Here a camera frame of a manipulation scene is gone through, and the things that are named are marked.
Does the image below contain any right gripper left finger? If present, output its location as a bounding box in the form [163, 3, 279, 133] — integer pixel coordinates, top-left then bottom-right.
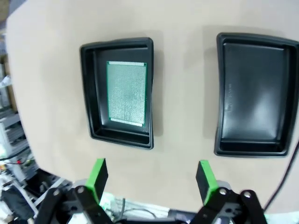
[35, 158, 113, 224]

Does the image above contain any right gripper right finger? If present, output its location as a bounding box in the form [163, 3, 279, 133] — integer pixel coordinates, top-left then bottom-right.
[191, 160, 268, 224]

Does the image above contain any black ESD tray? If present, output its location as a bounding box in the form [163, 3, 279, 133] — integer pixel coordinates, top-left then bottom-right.
[79, 36, 155, 150]
[214, 32, 299, 159]

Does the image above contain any green perforated circuit board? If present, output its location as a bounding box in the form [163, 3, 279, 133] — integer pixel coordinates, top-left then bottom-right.
[106, 60, 148, 127]

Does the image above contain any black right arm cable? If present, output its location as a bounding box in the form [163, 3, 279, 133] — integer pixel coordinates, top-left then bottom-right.
[263, 144, 299, 210]

